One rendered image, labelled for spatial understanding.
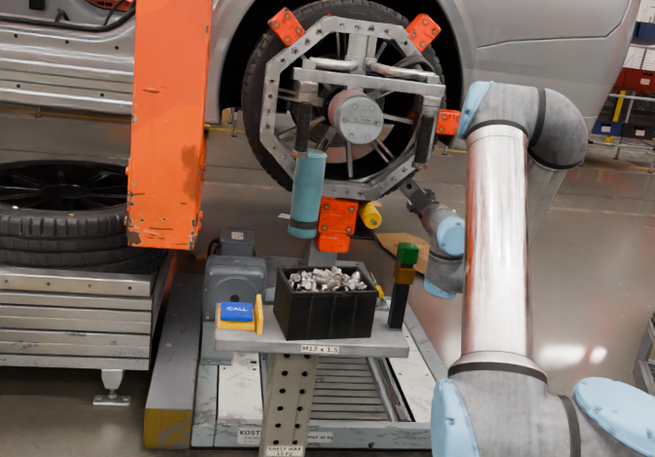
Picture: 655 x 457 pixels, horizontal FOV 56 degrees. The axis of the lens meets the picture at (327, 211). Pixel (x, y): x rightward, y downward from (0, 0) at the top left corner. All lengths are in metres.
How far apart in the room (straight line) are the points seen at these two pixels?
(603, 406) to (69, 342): 1.35
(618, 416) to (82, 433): 1.34
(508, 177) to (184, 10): 0.79
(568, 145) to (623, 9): 1.16
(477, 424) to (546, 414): 0.10
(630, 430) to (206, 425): 1.09
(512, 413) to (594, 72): 1.59
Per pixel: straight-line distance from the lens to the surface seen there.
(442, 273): 1.65
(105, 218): 1.86
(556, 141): 1.26
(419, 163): 1.75
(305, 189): 1.81
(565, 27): 2.27
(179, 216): 1.56
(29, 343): 1.87
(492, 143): 1.16
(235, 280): 1.79
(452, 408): 0.93
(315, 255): 2.18
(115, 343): 1.82
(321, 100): 1.99
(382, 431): 1.80
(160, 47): 1.48
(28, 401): 1.98
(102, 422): 1.88
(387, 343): 1.42
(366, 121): 1.77
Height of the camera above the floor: 1.13
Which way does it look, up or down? 18 degrees down
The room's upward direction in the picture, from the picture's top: 8 degrees clockwise
